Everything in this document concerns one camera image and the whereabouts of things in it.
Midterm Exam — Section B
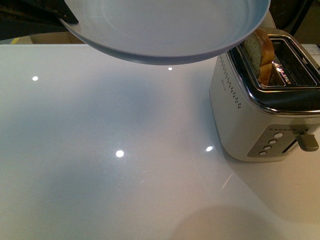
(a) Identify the beige toaster lever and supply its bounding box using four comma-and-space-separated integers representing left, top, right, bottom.
296, 134, 319, 152

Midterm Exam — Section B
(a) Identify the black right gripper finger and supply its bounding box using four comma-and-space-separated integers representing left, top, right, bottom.
0, 0, 79, 24

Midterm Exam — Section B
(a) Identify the white round plate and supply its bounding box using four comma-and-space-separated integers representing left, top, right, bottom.
65, 0, 271, 65

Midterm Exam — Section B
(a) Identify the white chrome two-slot toaster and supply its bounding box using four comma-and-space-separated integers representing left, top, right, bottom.
209, 28, 320, 162

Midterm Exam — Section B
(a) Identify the slice of brown bread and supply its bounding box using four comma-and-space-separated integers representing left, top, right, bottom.
242, 29, 275, 86

